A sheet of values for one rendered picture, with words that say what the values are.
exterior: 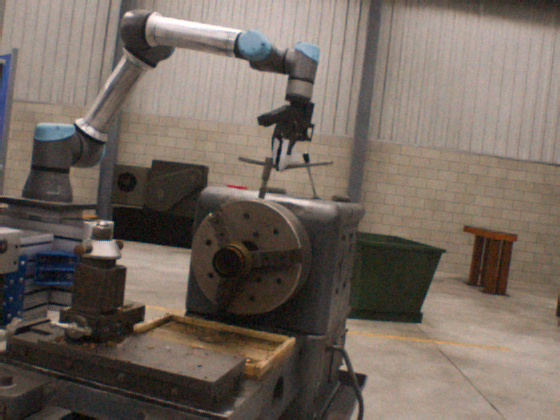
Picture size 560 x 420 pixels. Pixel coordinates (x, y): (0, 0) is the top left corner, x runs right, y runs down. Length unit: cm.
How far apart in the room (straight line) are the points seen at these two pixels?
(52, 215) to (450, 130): 1077
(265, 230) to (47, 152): 67
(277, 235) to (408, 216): 1025
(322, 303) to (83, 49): 1118
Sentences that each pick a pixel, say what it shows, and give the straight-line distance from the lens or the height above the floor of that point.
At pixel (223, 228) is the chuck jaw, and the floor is 116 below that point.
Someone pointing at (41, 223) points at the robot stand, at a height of 110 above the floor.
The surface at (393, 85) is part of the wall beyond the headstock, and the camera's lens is 1193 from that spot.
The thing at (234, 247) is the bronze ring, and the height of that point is 112.
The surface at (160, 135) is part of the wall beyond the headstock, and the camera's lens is 1180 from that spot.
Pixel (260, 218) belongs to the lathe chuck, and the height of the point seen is 119.
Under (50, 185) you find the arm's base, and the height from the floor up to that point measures 121.
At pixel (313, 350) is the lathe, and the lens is 174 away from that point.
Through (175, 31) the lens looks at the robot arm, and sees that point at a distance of 165.
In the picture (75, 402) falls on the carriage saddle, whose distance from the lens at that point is 105.
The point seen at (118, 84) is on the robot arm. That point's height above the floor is 153.
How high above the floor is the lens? 128
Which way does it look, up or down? 3 degrees down
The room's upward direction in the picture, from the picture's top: 7 degrees clockwise
